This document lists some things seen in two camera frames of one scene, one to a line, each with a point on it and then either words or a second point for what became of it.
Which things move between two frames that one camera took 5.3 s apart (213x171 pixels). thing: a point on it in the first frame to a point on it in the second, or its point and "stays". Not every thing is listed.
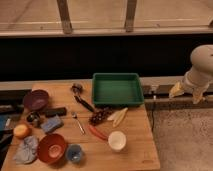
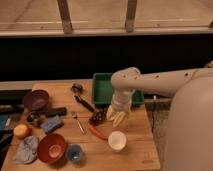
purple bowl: x=36 y=100 stays
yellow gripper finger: x=177 y=90 to x=127 y=115
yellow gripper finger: x=197 y=95 to x=109 y=112
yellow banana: x=118 y=116 stays
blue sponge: x=52 y=124 stays
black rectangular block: x=55 y=111 stays
